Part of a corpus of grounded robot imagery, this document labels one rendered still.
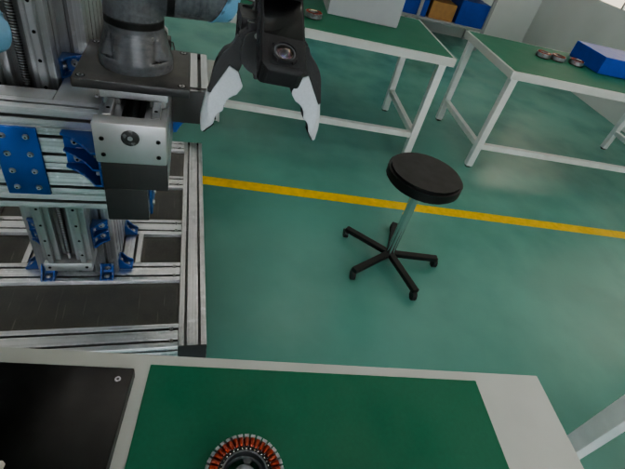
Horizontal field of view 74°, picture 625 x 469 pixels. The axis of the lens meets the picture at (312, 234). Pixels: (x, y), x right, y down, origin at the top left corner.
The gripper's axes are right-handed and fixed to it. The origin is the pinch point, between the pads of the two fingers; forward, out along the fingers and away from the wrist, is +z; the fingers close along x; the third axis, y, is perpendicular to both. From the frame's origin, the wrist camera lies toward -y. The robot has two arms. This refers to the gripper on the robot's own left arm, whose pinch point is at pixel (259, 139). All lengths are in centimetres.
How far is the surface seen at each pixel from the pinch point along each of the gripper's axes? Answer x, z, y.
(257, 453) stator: -1.3, 37.0, -25.1
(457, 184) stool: -102, 59, 81
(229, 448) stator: 2.6, 36.6, -24.1
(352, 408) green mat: -19.2, 40.2, -18.7
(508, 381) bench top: -53, 40, -17
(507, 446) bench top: -46, 40, -28
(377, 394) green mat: -24.5, 40.2, -16.7
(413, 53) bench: -123, 42, 196
